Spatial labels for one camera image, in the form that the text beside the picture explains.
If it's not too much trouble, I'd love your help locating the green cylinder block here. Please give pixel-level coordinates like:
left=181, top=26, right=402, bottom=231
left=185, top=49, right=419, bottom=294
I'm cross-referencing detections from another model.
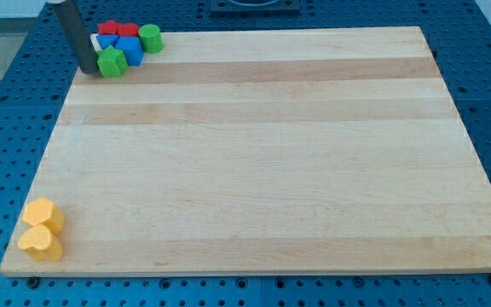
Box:
left=138, top=24, right=164, bottom=54

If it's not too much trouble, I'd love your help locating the yellow heart block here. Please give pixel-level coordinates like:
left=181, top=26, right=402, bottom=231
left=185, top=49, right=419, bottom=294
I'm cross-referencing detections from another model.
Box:
left=17, top=224, right=64, bottom=262

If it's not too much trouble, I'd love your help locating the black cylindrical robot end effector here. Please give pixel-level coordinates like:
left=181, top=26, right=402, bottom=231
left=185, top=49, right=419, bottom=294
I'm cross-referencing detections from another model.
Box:
left=47, top=0, right=98, bottom=75

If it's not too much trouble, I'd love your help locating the light wooden board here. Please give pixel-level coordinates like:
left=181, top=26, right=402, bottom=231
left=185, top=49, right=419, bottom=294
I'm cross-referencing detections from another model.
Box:
left=0, top=26, right=491, bottom=277

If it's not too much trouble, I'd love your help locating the blue cube block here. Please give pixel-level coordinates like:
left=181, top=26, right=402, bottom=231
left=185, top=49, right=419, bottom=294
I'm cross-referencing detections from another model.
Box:
left=115, top=36, right=144, bottom=67

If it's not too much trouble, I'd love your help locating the blue triangle block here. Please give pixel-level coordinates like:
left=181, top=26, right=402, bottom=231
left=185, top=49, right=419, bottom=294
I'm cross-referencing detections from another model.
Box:
left=95, top=34, right=119, bottom=49

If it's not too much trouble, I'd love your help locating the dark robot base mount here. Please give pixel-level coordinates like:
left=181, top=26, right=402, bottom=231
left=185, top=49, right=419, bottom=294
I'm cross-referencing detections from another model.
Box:
left=208, top=0, right=301, bottom=14

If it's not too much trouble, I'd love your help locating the green star block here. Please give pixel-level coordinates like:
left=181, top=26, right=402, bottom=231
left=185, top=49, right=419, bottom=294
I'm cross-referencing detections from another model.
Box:
left=97, top=45, right=129, bottom=78

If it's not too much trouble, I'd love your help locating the yellow hexagon block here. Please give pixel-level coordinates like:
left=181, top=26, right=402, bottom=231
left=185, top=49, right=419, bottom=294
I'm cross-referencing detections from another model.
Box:
left=21, top=198, right=66, bottom=234

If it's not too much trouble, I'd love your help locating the red round block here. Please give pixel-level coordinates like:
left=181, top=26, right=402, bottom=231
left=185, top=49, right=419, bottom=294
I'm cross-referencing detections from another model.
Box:
left=117, top=23, right=139, bottom=37

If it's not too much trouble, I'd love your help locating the red star block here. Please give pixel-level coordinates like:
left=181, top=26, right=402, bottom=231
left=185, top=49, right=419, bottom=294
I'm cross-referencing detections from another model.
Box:
left=96, top=19, right=120, bottom=35

